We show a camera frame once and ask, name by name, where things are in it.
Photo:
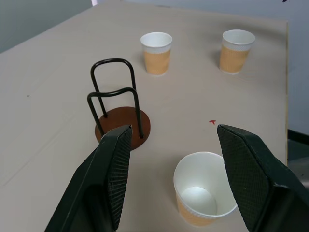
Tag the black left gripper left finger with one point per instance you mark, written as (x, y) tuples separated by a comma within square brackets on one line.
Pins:
[(96, 183)]

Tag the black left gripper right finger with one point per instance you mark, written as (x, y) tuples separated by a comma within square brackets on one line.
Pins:
[(260, 183)]

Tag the orange and white paper cup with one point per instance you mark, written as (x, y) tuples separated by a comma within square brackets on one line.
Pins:
[(235, 52), (200, 191), (157, 55)]

